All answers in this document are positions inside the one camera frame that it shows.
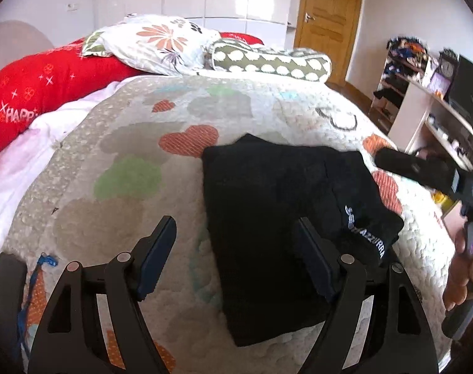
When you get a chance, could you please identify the black pants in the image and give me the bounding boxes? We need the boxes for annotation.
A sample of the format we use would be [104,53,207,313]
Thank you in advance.
[201,134,404,347]

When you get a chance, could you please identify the right human hand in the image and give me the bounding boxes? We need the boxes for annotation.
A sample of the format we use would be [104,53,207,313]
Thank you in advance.
[443,228,473,311]

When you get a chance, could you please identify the white shelf unit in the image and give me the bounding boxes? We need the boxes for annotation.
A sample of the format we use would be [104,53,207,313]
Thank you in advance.
[368,53,473,170]

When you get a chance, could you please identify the black television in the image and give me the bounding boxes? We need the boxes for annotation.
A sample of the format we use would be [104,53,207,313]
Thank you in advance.
[448,56,473,125]

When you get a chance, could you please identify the small ornate table clock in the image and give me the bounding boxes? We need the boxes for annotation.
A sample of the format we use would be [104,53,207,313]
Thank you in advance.
[437,48,459,85]

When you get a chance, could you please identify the pink white bed sheet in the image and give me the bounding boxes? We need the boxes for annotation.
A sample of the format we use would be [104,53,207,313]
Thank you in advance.
[0,81,133,265]

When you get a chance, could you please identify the heart pattern quilt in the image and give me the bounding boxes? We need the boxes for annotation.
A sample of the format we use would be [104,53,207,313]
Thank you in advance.
[2,76,454,373]

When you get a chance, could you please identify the green cloud pattern bolster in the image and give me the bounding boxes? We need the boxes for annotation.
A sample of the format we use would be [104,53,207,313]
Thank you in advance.
[209,38,333,83]

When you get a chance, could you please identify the wooden door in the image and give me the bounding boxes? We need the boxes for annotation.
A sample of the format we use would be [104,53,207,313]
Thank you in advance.
[294,0,362,87]

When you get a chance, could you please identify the long red pillow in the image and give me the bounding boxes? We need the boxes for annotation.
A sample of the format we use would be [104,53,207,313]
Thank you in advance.
[0,39,142,152]

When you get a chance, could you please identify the white round headboard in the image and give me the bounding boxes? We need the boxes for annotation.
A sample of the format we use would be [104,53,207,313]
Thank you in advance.
[0,20,54,70]

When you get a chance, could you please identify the floral white pillow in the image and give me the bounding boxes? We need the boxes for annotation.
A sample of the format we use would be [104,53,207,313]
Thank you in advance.
[81,14,220,76]

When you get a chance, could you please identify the black phone with blue lanyard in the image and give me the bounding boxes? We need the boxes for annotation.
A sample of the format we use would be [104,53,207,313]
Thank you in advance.
[0,252,58,373]

